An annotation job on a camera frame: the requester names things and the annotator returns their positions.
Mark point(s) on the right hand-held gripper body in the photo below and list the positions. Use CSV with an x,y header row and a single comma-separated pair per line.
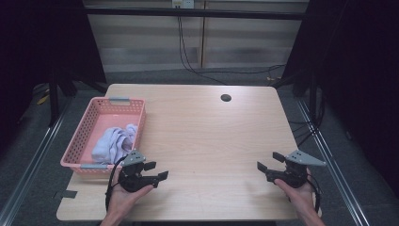
x,y
295,177

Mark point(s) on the black metal stand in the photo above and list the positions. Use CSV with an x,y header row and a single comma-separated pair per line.
x,y
313,97
53,100

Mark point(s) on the person's left hand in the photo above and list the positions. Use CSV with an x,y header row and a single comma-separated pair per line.
x,y
124,199

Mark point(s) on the white wall power outlet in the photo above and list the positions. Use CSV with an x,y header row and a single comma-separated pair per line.
x,y
183,3

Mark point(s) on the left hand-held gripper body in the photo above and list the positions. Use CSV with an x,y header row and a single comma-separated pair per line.
x,y
133,180

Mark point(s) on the black tape piece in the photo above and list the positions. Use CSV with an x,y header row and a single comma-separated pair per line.
x,y
69,194

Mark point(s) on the pale lilac towel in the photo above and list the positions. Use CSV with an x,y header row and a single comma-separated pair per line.
x,y
113,142

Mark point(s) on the yellow object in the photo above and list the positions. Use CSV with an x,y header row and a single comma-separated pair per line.
x,y
43,99

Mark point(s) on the pink plastic basket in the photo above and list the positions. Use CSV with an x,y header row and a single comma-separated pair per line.
x,y
106,121

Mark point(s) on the aluminium floor rail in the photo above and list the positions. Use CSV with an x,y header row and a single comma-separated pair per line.
x,y
332,163
31,163

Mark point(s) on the black horizontal bar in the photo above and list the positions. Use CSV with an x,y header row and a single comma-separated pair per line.
x,y
219,13

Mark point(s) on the person's right hand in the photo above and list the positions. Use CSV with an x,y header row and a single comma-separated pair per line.
x,y
302,197

